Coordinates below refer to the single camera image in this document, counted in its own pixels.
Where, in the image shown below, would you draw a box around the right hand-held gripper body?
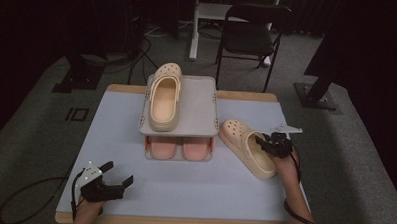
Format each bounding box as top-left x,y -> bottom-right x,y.
262,122 -> 304,161

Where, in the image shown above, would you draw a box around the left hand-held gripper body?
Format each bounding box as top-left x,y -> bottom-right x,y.
75,163 -> 127,204

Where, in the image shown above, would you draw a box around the cream clog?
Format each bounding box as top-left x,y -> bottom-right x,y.
147,61 -> 184,133
216,118 -> 280,182

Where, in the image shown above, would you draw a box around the pink slipper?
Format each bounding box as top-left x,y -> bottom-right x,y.
149,135 -> 180,161
181,136 -> 211,162

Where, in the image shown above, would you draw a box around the grey two-tier shoe rack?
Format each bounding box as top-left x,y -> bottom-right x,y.
137,73 -> 223,164

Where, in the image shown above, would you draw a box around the person's right hand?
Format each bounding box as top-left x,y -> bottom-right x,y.
271,149 -> 303,188

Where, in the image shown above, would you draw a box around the person's left hand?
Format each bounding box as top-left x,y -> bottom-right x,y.
71,197 -> 106,224

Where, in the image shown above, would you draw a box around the light blue table mat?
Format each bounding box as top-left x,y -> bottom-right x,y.
55,88 -> 316,224

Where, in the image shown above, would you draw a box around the black stand base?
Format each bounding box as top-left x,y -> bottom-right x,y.
51,51 -> 107,96
293,38 -> 341,112

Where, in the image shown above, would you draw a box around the black folding chair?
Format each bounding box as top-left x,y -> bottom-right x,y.
214,2 -> 293,95

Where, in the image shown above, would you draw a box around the white desk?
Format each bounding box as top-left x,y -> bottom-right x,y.
187,0 -> 282,68

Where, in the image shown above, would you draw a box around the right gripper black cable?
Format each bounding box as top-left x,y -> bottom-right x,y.
282,144 -> 333,224

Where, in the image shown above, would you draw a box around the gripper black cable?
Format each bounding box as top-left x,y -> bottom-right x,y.
282,144 -> 333,224
0,166 -> 86,224

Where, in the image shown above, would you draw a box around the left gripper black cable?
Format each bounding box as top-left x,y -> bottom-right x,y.
0,166 -> 86,224

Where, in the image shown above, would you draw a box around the black floor cables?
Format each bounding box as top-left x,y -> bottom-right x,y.
101,20 -> 168,87

